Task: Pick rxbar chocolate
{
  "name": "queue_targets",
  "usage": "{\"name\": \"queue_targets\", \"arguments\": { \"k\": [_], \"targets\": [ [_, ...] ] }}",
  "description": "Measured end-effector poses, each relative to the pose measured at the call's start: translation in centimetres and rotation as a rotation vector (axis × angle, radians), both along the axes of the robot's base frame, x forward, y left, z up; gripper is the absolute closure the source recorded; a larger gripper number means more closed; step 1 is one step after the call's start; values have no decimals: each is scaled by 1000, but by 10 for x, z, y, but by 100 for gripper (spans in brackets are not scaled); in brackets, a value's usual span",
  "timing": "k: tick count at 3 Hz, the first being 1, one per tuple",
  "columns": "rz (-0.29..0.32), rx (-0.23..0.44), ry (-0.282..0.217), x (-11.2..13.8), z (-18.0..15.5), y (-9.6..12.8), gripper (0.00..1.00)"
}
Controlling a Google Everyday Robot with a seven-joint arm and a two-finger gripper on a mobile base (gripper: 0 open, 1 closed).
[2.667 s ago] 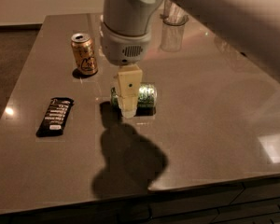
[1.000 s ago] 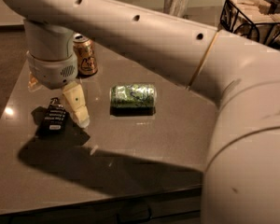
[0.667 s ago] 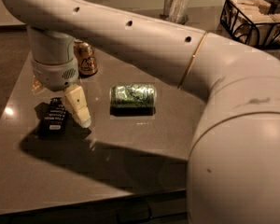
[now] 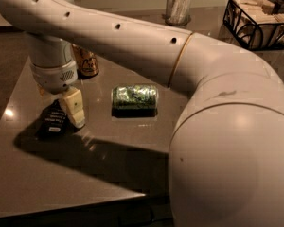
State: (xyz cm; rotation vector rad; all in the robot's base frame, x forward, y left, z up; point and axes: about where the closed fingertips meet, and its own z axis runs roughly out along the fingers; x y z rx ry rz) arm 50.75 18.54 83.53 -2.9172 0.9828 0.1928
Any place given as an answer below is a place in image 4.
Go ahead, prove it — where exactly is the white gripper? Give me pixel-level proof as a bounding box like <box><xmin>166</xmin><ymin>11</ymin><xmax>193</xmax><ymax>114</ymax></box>
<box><xmin>30</xmin><ymin>61</ymin><xmax>85</xmax><ymax>129</ymax></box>

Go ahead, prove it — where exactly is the black rxbar chocolate bar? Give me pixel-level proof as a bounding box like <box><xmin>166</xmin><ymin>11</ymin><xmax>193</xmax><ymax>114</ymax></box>
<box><xmin>36</xmin><ymin>100</ymin><xmax>69</xmax><ymax>139</ymax></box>

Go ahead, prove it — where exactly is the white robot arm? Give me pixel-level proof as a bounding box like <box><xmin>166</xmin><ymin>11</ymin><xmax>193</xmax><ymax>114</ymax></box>
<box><xmin>0</xmin><ymin>0</ymin><xmax>284</xmax><ymax>227</ymax></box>

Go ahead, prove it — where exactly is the gold soda can upright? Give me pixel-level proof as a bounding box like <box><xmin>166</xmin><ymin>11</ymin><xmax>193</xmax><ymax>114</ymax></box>
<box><xmin>72</xmin><ymin>44</ymin><xmax>99</xmax><ymax>78</ymax></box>

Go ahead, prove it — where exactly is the green soda can lying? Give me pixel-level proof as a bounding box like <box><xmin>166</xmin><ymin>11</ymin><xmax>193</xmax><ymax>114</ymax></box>
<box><xmin>111</xmin><ymin>84</ymin><xmax>159</xmax><ymax>110</ymax></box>

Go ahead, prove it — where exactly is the clear glass with straws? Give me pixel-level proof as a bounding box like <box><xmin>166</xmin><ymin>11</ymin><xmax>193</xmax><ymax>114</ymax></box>
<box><xmin>165</xmin><ymin>0</ymin><xmax>191</xmax><ymax>26</ymax></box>

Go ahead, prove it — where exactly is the black wire basket with packets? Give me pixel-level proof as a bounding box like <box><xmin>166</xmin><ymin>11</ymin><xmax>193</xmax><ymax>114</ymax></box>
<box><xmin>223</xmin><ymin>0</ymin><xmax>284</xmax><ymax>51</ymax></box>

